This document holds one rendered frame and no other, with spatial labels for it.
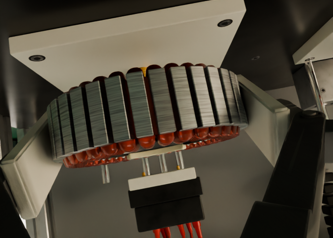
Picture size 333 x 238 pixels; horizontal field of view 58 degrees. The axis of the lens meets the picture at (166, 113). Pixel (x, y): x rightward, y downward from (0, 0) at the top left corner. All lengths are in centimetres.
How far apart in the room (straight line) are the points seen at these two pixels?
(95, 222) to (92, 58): 34
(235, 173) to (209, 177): 4
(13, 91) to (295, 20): 26
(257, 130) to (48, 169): 11
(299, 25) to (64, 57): 20
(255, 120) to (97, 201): 39
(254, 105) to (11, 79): 21
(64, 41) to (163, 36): 6
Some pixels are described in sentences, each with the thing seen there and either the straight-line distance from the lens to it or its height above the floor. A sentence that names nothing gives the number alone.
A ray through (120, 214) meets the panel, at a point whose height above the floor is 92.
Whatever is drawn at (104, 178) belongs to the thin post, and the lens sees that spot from 33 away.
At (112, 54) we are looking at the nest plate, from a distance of 22.
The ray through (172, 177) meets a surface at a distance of 27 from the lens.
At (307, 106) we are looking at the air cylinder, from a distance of 45.
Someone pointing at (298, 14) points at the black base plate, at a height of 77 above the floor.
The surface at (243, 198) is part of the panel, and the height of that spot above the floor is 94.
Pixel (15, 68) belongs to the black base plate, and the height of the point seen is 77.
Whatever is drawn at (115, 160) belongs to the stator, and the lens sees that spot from 21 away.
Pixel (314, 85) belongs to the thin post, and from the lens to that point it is 37.
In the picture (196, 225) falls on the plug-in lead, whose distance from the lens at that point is 37.
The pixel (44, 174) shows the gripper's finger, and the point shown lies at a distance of 17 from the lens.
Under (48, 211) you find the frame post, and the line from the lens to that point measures 48.
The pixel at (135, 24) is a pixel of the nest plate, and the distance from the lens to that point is 20.
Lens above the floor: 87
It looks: 11 degrees down
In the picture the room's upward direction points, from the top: 169 degrees clockwise
